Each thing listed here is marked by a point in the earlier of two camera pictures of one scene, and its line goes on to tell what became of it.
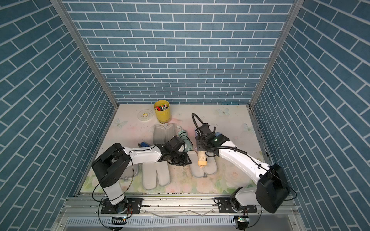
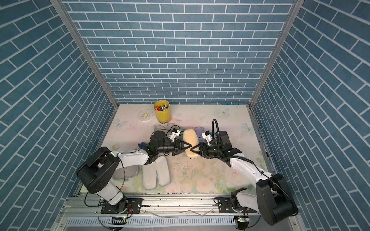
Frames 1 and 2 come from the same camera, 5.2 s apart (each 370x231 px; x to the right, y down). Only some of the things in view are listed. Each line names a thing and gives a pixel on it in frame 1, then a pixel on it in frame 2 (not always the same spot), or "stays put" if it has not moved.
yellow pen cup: (162, 109) stays put
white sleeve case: (210, 168) -> (190, 136)
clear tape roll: (145, 114) stays put
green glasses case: (162, 134) stays put
